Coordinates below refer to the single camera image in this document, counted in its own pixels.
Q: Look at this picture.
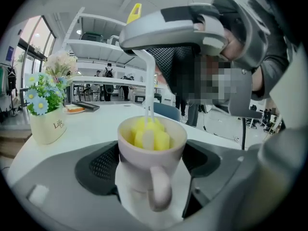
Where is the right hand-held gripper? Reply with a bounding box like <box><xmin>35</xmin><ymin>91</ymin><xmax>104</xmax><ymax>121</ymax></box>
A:
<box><xmin>211</xmin><ymin>0</ymin><xmax>270</xmax><ymax>119</ymax></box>

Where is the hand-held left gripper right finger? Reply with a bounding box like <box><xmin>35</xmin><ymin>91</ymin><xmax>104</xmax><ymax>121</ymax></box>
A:
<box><xmin>181</xmin><ymin>139</ymin><xmax>261</xmax><ymax>219</ymax></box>

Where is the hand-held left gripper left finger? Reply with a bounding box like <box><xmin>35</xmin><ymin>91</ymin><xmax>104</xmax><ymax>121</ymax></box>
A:
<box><xmin>12</xmin><ymin>140</ymin><xmax>150</xmax><ymax>231</ymax></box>

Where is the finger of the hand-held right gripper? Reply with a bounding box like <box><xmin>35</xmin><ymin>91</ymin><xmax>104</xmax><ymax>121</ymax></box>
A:
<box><xmin>146</xmin><ymin>45</ymin><xmax>201</xmax><ymax>95</ymax></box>
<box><xmin>118</xmin><ymin>3</ymin><xmax>229</xmax><ymax>57</ymax></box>

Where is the pale pink cup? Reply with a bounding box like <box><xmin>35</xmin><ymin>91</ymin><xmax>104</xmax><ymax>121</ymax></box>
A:
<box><xmin>116</xmin><ymin>115</ymin><xmax>189</xmax><ymax>213</ymax></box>

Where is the yellow handled tool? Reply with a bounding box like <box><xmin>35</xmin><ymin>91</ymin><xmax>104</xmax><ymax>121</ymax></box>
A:
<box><xmin>126</xmin><ymin>2</ymin><xmax>173</xmax><ymax>152</ymax></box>

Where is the person's right forearm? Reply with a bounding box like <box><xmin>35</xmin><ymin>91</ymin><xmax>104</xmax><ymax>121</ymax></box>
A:
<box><xmin>249</xmin><ymin>0</ymin><xmax>297</xmax><ymax>101</ymax></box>

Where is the person's right hand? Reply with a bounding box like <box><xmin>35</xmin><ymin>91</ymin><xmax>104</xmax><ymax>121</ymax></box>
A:
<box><xmin>222</xmin><ymin>30</ymin><xmax>242</xmax><ymax>63</ymax></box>

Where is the blue chair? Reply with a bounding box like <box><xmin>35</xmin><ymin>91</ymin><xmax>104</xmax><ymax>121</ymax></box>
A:
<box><xmin>153</xmin><ymin>102</ymin><xmax>181</xmax><ymax>123</ymax></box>

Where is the white table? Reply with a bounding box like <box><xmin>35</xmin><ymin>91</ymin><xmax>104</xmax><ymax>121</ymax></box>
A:
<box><xmin>6</xmin><ymin>102</ymin><xmax>243</xmax><ymax>186</ymax></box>

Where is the cream pot of blue flowers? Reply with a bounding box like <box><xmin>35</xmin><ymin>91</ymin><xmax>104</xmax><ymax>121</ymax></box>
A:
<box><xmin>25</xmin><ymin>72</ymin><xmax>68</xmax><ymax>146</ymax></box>

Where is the white metal shelf rack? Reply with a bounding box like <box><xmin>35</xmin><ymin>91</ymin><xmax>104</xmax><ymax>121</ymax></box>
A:
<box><xmin>61</xmin><ymin>7</ymin><xmax>150</xmax><ymax>70</ymax></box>

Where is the white plate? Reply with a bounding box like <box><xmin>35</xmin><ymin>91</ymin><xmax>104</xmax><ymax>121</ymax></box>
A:
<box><xmin>63</xmin><ymin>106</ymin><xmax>87</xmax><ymax>115</ymax></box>

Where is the bread slice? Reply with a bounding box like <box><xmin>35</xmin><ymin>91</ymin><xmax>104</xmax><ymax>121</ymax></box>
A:
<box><xmin>65</xmin><ymin>104</ymin><xmax>85</xmax><ymax>113</ymax></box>

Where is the pale pink flower bouquet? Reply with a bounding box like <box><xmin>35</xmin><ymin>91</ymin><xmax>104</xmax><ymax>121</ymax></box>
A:
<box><xmin>42</xmin><ymin>50</ymin><xmax>79</xmax><ymax>82</ymax></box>

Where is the clothes rack with garments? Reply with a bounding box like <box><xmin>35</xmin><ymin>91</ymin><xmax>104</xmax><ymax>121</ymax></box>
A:
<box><xmin>0</xmin><ymin>62</ymin><xmax>18</xmax><ymax>117</ymax></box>

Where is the black flat frame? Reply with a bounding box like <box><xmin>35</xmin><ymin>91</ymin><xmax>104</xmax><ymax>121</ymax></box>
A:
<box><xmin>71</xmin><ymin>101</ymin><xmax>101</xmax><ymax>112</ymax></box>

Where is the blue wall poster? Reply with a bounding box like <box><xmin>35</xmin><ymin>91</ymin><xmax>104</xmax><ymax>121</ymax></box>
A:
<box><xmin>6</xmin><ymin>45</ymin><xmax>15</xmax><ymax>62</ymax></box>

